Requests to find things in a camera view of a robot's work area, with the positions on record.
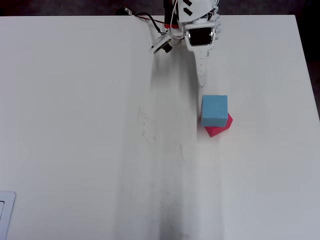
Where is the red white black servo wire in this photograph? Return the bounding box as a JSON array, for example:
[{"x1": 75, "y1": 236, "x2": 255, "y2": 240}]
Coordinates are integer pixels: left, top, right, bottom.
[{"x1": 129, "y1": 12, "x2": 167, "y2": 26}]

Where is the silver laptop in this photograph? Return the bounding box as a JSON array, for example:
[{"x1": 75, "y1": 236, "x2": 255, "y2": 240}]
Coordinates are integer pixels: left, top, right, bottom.
[{"x1": 0, "y1": 191, "x2": 16, "y2": 240}]

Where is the blue foam cube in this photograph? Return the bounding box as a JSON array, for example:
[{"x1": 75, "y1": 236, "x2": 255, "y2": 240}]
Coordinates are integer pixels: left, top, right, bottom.
[{"x1": 200, "y1": 94, "x2": 230, "y2": 128}]

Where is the small controller circuit board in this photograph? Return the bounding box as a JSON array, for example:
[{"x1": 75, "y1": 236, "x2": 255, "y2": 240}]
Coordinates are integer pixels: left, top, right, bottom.
[{"x1": 114, "y1": 6, "x2": 132, "y2": 16}]

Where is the white spiral cable wrap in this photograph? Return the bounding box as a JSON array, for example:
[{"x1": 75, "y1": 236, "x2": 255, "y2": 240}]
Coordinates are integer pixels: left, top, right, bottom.
[{"x1": 212, "y1": 7, "x2": 223, "y2": 41}]

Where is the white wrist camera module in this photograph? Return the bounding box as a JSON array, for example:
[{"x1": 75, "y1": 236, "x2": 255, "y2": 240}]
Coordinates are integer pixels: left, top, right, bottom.
[{"x1": 149, "y1": 34, "x2": 173, "y2": 55}]

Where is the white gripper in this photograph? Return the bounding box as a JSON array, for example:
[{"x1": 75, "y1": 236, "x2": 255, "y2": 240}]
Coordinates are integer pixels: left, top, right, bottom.
[{"x1": 175, "y1": 0, "x2": 219, "y2": 88}]

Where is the red foam cube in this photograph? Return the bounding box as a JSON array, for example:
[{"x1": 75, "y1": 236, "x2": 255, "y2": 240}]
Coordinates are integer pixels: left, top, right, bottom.
[{"x1": 204, "y1": 112, "x2": 234, "y2": 138}]

